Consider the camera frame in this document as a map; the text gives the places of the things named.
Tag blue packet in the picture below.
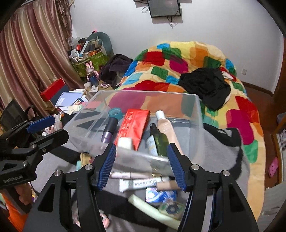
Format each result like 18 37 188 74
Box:
146 187 178 203

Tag white printed tube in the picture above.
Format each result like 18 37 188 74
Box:
119 177 170 193

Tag pink white braided rope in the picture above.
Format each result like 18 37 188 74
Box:
98 212 111 228

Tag grey black patterned blanket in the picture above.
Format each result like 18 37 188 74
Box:
31 125 251 232

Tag blue book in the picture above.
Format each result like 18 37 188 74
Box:
54 91 84 107

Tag white pink cloth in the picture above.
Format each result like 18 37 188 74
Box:
220 67 236 81

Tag clear plastic bin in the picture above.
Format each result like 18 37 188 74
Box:
61 90 205 176

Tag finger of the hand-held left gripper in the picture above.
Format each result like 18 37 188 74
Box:
0 115 56 146
0 129 70 162

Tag pink clog shoe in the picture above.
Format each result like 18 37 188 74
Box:
268 157 279 178

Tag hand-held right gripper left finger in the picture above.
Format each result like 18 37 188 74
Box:
22 143 118 232

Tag beige tube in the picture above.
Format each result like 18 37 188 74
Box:
156 180 179 191

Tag black mesh panel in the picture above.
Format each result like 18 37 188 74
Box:
0 99 34 126

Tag yellow cloth pouch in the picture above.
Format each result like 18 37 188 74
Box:
80 153 93 167

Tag dark purple clothes pile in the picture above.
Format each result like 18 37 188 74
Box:
99 54 134 88

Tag green patterned box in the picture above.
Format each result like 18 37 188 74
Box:
71 52 109 77

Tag loose papers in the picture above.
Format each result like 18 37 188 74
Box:
59 105 83 115

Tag brown striped curtain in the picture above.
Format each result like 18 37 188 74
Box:
0 0 84 112

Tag colourful patchwork blanket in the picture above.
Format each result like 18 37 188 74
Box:
116 41 266 221

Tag grey curved pillow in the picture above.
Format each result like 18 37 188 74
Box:
87 32 114 56

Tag pink bottle white cap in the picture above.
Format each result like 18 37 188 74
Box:
156 110 185 155

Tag person's left hand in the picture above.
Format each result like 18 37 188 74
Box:
14 182 34 206

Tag dark green glass bottle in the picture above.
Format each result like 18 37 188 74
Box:
146 123 169 157

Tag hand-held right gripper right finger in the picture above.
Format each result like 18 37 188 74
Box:
166 143 260 232

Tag dark blue bottle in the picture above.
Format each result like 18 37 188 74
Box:
87 71 99 86

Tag wooden shelf unit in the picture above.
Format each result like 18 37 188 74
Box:
271 112 286 179

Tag person's left forearm orange sleeve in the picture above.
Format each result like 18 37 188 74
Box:
7 196 28 226

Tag clear packet green label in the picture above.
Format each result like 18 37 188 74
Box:
159 198 186 221

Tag red foil packet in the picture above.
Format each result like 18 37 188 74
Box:
114 109 150 150

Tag pink white plastic bag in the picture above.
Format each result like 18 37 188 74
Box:
42 114 63 136

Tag pale green soft tube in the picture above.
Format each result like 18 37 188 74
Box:
128 194 181 230

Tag black wall monitor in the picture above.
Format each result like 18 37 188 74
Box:
147 0 181 18

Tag white cabinet panel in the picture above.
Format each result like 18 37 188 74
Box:
257 183 286 232

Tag red box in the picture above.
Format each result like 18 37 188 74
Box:
40 78 66 102

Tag teal tape roll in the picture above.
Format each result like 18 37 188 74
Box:
109 108 123 118

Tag purple bottle black cap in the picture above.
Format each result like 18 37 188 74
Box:
100 116 118 143

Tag white slim tube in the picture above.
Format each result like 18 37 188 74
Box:
110 171 154 179

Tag black clothes pile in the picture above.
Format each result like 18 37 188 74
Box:
177 67 231 111

